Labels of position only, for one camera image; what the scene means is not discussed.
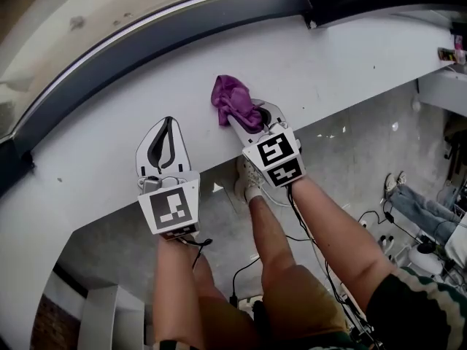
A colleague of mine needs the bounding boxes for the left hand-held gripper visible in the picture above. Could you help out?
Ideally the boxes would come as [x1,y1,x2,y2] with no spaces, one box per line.
[134,116,202,243]

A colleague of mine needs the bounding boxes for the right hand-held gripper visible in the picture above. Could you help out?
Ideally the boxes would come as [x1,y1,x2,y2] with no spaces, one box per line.
[227,98,307,190]

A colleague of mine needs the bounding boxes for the purple cloth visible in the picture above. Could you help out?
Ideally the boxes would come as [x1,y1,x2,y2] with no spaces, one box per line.
[210,74,264,135]

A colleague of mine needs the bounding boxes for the person's left forearm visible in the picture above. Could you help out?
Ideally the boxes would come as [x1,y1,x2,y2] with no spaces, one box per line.
[152,237,205,350]

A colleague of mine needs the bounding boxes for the person's right forearm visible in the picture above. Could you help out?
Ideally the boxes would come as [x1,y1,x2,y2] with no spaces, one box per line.
[290,175,397,302]

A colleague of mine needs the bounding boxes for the person's right white shoe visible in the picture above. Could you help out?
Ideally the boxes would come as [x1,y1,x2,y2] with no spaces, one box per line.
[233,157,266,203]

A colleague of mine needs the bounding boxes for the person's right leg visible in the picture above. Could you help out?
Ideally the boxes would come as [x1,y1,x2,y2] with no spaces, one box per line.
[247,195,297,287]

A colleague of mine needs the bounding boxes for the person's leg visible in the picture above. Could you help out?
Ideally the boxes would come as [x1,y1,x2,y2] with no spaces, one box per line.
[193,255,234,302]
[247,195,297,287]

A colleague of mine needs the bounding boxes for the person's left leg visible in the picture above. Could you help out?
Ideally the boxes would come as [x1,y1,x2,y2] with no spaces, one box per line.
[193,255,234,302]

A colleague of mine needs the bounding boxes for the white shelf cabinet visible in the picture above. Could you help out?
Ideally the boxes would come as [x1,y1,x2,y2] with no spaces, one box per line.
[43,268,147,350]

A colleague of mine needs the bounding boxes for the brown shorts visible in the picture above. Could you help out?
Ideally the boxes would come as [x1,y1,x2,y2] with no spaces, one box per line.
[198,264,350,350]

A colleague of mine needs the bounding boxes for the white water dispenser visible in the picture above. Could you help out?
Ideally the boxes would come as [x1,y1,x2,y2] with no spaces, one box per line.
[415,69,467,118]

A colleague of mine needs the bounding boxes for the white wheeled rack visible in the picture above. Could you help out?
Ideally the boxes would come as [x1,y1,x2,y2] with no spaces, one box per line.
[377,231,444,279]

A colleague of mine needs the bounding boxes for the green sweatshirt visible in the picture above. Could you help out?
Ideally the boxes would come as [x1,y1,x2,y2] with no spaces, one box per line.
[149,266,467,350]

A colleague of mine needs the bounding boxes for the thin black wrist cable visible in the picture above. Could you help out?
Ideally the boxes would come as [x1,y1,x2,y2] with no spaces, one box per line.
[286,184,377,346]
[178,237,215,269]

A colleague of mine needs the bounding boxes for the black plug cable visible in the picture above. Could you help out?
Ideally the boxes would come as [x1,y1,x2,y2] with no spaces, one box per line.
[228,257,263,308]

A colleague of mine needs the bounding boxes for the black floor cable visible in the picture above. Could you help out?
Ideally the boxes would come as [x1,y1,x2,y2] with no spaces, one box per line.
[357,198,467,247]

